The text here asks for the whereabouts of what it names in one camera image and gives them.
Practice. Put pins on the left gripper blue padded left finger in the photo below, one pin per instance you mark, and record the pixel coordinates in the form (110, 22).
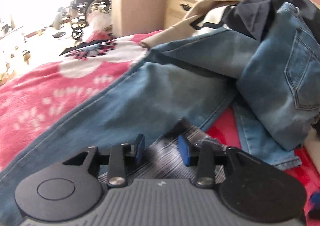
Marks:
(137, 149)

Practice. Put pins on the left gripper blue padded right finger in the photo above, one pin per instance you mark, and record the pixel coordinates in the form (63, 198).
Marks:
(187, 150)

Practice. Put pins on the black white plaid garment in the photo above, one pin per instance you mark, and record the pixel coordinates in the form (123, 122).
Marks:
(161, 158)

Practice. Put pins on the dark blue jeans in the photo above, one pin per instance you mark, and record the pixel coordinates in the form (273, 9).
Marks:
(180, 73)

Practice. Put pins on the light blue jeans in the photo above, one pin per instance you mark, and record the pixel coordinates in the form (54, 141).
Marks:
(278, 99)

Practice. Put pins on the pink floral bed blanket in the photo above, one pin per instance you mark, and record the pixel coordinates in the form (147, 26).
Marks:
(59, 108)

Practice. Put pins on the cream dresser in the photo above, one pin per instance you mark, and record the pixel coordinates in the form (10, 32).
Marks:
(176, 10)

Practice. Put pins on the dark navy garment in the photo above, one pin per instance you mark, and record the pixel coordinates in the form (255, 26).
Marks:
(254, 17)

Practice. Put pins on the black wheelchair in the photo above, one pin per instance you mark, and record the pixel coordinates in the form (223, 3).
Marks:
(90, 3)

